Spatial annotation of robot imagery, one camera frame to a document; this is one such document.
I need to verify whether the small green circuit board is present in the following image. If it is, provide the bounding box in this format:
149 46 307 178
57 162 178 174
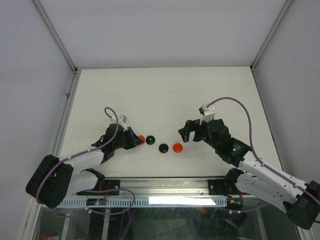
86 198 107 206

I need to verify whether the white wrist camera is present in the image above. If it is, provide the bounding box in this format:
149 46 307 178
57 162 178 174
118 115 128 131
198 104 216 125

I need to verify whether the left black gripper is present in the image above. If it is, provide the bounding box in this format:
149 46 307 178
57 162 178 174
113 126 143 150

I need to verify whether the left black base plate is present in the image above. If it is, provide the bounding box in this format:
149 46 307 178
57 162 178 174
76 178 121 196

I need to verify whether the grey slotted cable duct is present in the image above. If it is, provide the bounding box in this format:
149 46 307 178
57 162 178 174
58 196 227 209

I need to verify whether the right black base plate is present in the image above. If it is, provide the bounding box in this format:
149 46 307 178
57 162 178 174
207 179 241 198

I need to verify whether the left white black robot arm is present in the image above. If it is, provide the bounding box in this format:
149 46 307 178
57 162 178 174
25 123 144 209

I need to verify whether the right aluminium frame post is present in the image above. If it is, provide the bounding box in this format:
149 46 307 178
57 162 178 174
250 0 294 72

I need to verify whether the aluminium mounting rail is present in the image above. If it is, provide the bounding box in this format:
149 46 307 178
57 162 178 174
64 176 253 198

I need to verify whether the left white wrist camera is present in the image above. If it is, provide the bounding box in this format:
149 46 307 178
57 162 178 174
118 115 128 131

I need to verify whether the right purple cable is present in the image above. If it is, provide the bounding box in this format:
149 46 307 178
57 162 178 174
209 96 320 223

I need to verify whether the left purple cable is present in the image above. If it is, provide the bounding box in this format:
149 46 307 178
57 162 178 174
35 107 119 205

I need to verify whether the left aluminium frame post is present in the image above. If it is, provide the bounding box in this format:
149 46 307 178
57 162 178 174
30 0 77 72

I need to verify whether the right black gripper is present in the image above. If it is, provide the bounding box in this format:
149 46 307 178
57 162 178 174
178 115 221 152

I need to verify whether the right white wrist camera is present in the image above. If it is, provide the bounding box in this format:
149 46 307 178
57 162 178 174
198 104 216 125

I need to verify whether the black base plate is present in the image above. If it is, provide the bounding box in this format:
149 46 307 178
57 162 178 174
207 179 241 198
76 178 121 196

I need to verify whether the black earbud charging case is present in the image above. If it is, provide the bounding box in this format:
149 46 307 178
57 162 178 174
158 143 169 153

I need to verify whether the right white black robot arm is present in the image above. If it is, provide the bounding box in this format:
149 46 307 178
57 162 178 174
178 119 320 230

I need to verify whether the red charging case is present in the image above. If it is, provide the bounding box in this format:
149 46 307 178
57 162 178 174
138 135 146 143
172 143 183 153

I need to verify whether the purple cable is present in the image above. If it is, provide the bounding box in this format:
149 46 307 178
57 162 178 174
209 96 320 223
35 107 119 205

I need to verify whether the aluminium frame post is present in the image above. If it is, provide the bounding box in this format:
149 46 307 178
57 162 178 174
30 0 77 72
250 0 294 72

